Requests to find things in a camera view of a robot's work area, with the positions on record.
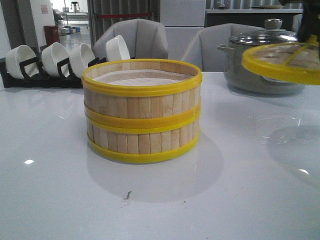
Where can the black bowl rack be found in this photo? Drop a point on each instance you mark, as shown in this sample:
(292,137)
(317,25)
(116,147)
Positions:
(66,78)

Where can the grey chair left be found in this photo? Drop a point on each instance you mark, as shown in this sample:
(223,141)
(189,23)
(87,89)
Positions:
(145,39)

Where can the grey chair right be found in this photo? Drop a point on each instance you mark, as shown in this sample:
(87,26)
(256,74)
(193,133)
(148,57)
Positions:
(202,50)

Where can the bamboo steamer basket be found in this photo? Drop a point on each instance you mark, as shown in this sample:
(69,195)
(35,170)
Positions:
(142,109)
(143,148)

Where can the dark counter cabinet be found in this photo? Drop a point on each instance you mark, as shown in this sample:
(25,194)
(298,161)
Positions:
(252,17)

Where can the white bowl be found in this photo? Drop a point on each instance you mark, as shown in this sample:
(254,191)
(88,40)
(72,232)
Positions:
(116,49)
(14,57)
(79,58)
(51,55)

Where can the glass pot lid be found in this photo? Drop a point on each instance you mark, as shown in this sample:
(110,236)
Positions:
(272,33)

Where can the yellow bamboo steamer lid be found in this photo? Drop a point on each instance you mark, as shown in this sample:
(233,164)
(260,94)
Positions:
(296,62)

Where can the grey chair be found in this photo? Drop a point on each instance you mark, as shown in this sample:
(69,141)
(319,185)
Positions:
(202,50)
(145,39)

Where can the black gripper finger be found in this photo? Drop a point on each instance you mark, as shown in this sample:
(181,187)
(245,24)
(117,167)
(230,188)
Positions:
(310,22)

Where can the white cabinet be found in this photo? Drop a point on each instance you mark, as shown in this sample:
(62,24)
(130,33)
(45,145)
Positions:
(181,19)

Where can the white steamer liner paper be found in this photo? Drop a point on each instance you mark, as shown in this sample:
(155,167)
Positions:
(144,77)

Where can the green electric cooking pot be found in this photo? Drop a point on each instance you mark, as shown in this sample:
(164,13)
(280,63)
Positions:
(239,77)

